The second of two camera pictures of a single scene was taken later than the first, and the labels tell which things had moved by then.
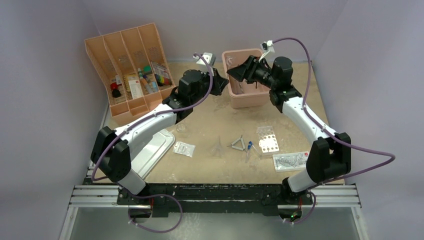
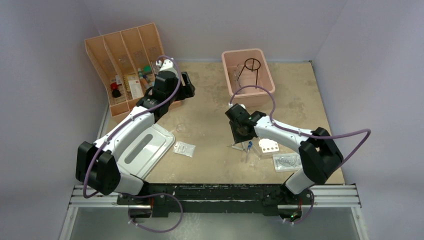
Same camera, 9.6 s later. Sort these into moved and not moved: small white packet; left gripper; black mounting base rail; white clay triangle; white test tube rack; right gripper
Moved: left gripper; right gripper
Not moved: small white packet; white clay triangle; black mounting base rail; white test tube rack
